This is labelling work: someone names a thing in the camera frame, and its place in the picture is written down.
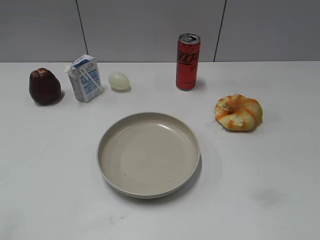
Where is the white egg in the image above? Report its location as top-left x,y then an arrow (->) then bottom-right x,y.
108,71 -> 131,92

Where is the orange yellow pumpkin bread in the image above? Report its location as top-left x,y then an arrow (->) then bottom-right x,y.
214,94 -> 263,132

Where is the white blue milk carton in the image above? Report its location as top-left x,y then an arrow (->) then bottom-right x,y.
64,54 -> 103,103

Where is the beige round plate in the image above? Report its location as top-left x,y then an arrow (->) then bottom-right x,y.
96,112 -> 201,200

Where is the red soda can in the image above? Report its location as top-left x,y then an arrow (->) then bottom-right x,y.
175,33 -> 201,91

